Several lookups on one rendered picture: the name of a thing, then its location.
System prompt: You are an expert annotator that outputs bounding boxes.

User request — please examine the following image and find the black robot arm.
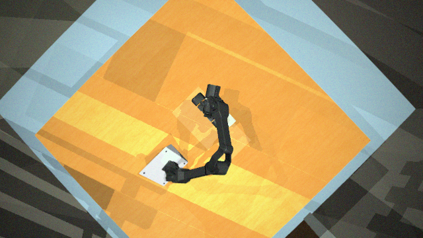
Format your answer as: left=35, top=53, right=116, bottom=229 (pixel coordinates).
left=161, top=84, right=233, bottom=183

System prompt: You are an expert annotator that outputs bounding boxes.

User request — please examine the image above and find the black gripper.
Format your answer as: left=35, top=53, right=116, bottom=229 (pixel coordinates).
left=192, top=93, right=216, bottom=127

